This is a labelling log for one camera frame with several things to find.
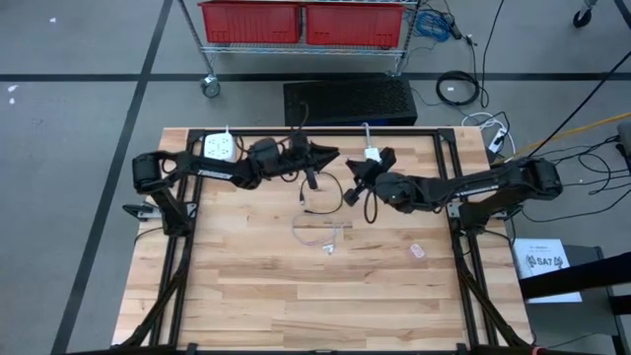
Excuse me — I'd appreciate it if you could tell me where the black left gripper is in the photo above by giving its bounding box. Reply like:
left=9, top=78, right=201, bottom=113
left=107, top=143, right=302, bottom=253
left=277, top=131, right=342, bottom=192

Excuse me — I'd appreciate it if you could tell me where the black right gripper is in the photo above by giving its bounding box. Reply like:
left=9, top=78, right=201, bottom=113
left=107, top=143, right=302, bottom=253
left=343, top=146, right=397, bottom=207

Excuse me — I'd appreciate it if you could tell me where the black USB cable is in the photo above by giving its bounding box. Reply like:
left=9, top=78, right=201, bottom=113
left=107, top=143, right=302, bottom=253
left=297, top=171, right=345, bottom=216

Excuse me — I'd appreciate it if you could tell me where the white USB cable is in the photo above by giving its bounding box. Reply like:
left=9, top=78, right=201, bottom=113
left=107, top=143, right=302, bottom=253
left=290, top=212, right=347, bottom=256

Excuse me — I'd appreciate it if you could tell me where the white square USB power hub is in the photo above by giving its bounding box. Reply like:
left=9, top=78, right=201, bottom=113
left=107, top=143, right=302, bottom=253
left=202, top=125, right=238, bottom=164

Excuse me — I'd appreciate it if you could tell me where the black perforated floor mat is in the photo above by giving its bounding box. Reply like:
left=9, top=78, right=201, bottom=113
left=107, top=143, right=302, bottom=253
left=282, top=77, right=419, bottom=127

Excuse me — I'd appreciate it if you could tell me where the red plastic storage bin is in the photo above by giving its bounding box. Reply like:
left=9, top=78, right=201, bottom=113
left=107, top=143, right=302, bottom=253
left=197, top=0, right=304, bottom=45
left=304, top=2, right=407, bottom=48

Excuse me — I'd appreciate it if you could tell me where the white floor power strip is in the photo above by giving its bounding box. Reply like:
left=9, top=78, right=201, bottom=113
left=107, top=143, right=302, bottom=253
left=486, top=126, right=510, bottom=155

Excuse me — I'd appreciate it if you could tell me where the white printed paper sheet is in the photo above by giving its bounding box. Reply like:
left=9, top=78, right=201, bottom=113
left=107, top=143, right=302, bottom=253
left=511, top=238, right=584, bottom=305

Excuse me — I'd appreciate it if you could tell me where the black metal beam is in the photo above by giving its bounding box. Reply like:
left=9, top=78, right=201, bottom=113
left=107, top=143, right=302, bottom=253
left=519, top=250, right=631, bottom=302

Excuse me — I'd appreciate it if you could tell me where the black caster wheel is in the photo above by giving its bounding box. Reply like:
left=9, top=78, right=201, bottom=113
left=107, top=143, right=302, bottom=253
left=571, top=0, right=600, bottom=30

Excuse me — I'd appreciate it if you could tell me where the black coiled cable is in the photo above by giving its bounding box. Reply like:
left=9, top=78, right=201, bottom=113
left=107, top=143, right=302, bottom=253
left=435, top=69, right=483, bottom=107

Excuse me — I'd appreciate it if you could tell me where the blue coiled cable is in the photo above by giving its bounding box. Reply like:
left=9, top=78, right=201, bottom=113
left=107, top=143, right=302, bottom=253
left=412, top=9, right=455, bottom=44

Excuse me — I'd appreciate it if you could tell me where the hanging black cable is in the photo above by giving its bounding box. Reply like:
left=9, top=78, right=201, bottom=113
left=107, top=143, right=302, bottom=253
left=480, top=0, right=507, bottom=108

